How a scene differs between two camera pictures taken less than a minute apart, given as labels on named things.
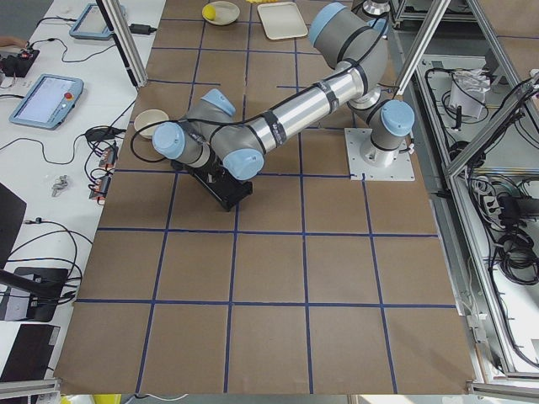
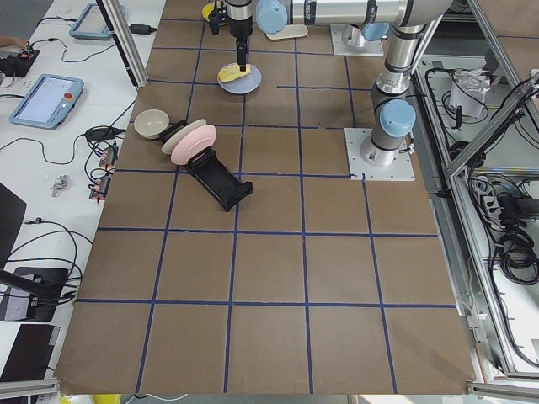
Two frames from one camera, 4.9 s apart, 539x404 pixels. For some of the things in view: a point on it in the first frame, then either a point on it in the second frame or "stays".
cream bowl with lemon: x=226 y=13 to x=207 y=11
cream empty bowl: x=146 y=118 stays
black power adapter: x=141 y=29 stays
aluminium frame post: x=125 y=40 stays
